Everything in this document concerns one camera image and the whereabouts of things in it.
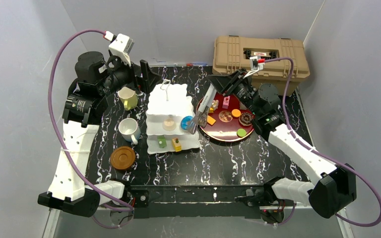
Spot white three-tier cake stand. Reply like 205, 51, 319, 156
146, 79, 201, 155

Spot silver metal tongs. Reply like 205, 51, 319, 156
188, 83, 217, 135

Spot beige round macaron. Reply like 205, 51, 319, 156
162, 117, 177, 131

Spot blue frosted donut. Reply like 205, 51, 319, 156
180, 116, 193, 131

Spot green swirl roll cake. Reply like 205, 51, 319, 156
157, 135, 167, 148

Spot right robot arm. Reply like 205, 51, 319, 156
207, 70, 357, 218

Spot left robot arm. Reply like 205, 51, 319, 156
38, 51, 161, 217

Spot pink cake block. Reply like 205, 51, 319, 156
222, 96, 230, 109

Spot yellow-green cup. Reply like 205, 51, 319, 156
117, 87, 138, 111

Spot triangular sandwich cake slice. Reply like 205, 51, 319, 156
208, 100, 219, 114

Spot orange round cookie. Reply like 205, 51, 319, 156
231, 109, 242, 118

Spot tan plastic toolbox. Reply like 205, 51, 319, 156
212, 35, 311, 97

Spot chocolate donut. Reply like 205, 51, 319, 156
239, 112, 253, 126

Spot brown round cookie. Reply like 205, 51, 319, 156
218, 110, 233, 123

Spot red round tray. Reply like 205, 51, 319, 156
198, 93, 254, 142

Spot orange rectangular biscuit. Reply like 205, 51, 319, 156
207, 116, 216, 126

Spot green round cookie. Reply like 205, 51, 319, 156
237, 128, 247, 138

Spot white mug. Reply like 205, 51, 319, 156
118, 118, 141, 145

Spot brown wooden coaster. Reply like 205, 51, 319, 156
110, 146, 136, 170

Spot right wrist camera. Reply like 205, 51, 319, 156
244, 56, 265, 78

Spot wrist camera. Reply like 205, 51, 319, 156
244, 56, 265, 78
104, 31, 134, 66

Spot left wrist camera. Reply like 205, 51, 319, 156
104, 31, 134, 66

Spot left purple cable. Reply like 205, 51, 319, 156
48, 29, 135, 230

